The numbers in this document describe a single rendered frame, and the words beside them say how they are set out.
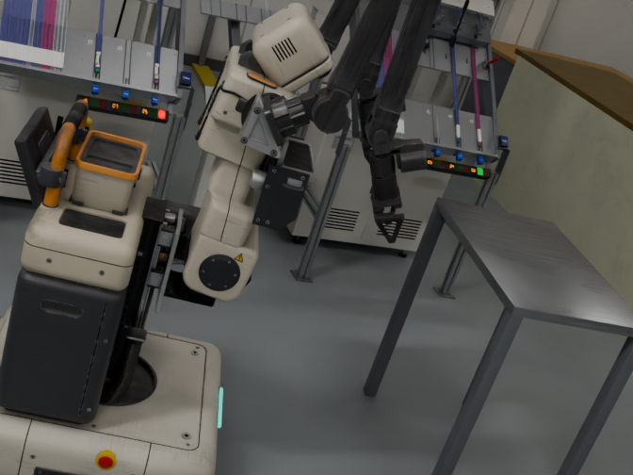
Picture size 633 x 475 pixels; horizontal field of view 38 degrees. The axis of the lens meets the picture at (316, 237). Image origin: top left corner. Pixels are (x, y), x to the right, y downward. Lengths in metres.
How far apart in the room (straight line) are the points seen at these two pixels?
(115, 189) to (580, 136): 3.58
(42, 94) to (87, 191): 1.58
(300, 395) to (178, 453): 0.95
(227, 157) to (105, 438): 0.77
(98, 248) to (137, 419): 0.56
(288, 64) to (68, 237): 0.63
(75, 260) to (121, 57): 1.52
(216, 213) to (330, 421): 1.18
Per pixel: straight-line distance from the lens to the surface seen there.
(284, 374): 3.37
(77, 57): 3.51
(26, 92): 3.81
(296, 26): 2.11
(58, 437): 2.41
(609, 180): 5.13
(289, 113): 2.01
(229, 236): 2.27
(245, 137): 2.04
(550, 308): 2.62
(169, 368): 2.71
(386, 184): 2.09
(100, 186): 2.25
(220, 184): 2.26
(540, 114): 5.74
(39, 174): 2.22
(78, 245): 2.14
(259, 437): 3.03
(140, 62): 3.56
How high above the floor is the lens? 1.79
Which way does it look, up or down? 23 degrees down
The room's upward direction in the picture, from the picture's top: 19 degrees clockwise
